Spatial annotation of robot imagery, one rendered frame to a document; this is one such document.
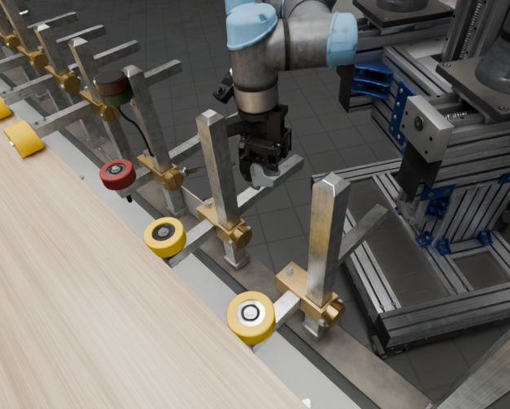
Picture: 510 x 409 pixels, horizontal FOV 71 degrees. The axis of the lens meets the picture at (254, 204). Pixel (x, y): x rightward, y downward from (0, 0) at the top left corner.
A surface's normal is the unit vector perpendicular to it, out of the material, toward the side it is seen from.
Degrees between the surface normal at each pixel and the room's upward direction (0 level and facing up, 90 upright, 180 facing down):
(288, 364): 0
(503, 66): 72
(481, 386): 90
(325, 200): 90
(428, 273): 0
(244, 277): 0
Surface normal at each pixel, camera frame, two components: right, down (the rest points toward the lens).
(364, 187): -0.07, -0.69
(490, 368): -0.71, 0.55
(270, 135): -0.43, 0.68
